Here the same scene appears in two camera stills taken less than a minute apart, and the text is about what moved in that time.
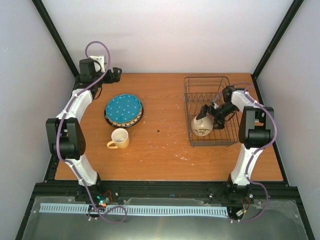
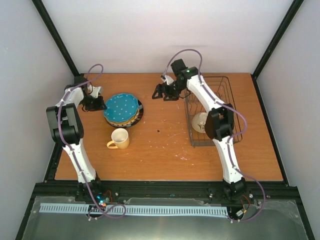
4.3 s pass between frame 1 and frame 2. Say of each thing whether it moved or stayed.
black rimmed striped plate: stayed
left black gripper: moved
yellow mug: stayed
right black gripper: moved
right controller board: stayed
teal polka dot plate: stayed
